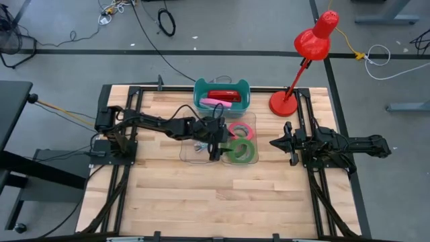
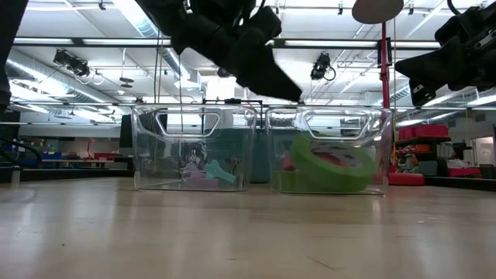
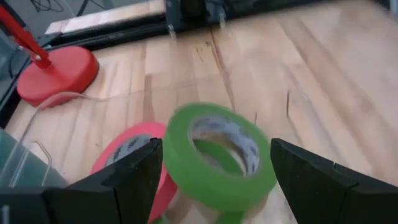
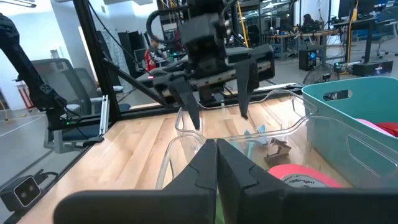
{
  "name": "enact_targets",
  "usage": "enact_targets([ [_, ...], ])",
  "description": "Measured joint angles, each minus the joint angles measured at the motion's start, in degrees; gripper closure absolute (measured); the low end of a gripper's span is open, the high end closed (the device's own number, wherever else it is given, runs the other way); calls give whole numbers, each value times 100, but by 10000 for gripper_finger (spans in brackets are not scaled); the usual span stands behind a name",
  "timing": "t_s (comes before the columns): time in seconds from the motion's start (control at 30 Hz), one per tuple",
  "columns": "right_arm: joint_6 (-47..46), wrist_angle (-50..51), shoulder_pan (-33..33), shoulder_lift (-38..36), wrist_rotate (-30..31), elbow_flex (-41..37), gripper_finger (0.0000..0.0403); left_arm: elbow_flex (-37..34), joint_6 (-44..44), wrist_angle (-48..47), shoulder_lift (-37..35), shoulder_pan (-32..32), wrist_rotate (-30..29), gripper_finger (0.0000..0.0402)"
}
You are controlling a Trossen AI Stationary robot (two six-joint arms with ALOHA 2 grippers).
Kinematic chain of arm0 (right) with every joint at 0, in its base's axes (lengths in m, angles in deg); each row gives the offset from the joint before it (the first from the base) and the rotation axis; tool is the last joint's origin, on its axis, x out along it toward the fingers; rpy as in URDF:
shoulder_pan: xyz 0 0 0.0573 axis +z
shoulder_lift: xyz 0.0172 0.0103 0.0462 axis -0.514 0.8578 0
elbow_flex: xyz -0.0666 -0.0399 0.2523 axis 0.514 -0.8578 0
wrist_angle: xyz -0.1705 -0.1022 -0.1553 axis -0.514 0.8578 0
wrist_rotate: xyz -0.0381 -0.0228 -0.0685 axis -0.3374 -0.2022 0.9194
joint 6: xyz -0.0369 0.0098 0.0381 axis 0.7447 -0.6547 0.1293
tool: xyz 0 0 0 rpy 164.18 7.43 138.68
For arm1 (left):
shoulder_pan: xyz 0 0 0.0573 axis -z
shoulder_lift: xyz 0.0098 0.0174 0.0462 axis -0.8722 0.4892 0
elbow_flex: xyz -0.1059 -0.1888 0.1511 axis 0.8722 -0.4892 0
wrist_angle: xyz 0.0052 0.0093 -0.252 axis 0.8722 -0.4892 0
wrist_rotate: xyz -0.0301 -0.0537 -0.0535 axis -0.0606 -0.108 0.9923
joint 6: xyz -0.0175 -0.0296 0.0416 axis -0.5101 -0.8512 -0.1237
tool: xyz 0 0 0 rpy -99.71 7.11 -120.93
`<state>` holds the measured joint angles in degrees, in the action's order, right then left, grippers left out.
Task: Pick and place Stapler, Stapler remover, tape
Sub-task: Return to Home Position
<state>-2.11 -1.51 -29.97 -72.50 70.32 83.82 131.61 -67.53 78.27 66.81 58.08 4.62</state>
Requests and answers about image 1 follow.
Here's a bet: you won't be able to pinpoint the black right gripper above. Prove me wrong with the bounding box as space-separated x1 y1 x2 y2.
269 120 306 167

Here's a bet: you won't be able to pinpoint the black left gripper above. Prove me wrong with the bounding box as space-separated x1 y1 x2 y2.
196 115 237 162

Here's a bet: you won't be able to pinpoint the pink tape roll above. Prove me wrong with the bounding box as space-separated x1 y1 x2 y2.
228 121 255 141

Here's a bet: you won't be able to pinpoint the green tape roll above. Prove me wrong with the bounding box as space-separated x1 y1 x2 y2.
226 138 258 165

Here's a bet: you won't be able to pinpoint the pink stapler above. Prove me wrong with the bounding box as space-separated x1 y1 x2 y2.
199 97 233 110

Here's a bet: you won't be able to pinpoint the red stapler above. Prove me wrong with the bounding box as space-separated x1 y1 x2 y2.
207 89 243 104

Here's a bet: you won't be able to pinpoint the clear plastic bin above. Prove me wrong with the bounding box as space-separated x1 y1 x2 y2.
218 112 259 166
179 112 222 165

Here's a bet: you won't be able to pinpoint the red desk lamp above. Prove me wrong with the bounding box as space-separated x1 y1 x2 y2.
268 9 340 118

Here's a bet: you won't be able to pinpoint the teal plastic bin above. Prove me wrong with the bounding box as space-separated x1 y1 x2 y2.
193 77 251 119

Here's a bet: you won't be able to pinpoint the grey desk foot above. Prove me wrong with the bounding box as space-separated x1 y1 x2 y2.
354 0 421 26
385 99 430 114

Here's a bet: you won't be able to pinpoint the black desk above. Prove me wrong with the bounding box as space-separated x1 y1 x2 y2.
0 80 89 233

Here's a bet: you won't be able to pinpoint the black aluminium table frame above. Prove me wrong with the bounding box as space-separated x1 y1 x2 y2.
80 74 363 242

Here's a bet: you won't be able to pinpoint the yellow extension cord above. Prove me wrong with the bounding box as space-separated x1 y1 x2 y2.
327 0 367 61

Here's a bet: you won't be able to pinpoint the white floor cable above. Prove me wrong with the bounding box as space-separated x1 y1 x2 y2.
364 44 430 81

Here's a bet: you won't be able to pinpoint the black coiled floor cable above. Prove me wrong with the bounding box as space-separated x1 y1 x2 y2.
157 7 177 38

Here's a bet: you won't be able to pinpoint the long black floor cable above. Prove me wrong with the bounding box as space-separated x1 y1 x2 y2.
130 0 196 83

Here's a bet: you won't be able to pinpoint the thin yellow cable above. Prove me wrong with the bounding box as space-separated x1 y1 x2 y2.
36 98 102 129

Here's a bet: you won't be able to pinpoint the tangled cables with white adapter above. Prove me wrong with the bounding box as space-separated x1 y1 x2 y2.
97 0 138 26

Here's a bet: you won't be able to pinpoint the black wire mesh fan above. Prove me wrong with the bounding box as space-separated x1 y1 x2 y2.
0 3 38 70

